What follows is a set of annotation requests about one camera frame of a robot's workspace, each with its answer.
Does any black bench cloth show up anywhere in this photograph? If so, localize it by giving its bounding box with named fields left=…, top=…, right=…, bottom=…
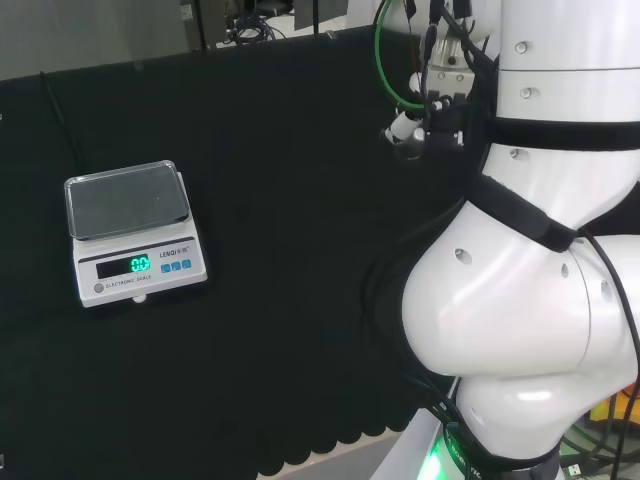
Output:
left=0, top=23, right=501, bottom=480

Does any dark flat panel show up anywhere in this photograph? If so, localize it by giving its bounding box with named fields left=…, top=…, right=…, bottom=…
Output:
left=293, top=0, right=351, bottom=32

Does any green cable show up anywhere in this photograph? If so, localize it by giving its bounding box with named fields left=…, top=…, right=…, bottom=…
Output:
left=373, top=0, right=427, bottom=112

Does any clear glass beaker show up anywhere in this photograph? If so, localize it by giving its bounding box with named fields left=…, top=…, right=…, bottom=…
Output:
left=391, top=135, right=427, bottom=162

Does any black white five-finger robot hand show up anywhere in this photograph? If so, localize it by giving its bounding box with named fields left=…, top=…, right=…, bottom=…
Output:
left=380, top=67, right=476, bottom=152

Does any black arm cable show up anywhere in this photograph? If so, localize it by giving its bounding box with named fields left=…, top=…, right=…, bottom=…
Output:
left=577, top=230, right=640, bottom=480

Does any white electronic balance steel pan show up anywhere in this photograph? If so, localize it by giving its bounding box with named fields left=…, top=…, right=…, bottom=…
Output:
left=63, top=159, right=209, bottom=310

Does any black balance power cable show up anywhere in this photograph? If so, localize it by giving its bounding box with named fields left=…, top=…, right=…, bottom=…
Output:
left=38, top=70, right=85, bottom=177

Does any bundle of black room cables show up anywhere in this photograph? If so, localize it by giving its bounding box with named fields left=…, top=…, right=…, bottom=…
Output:
left=222, top=0, right=292, bottom=47

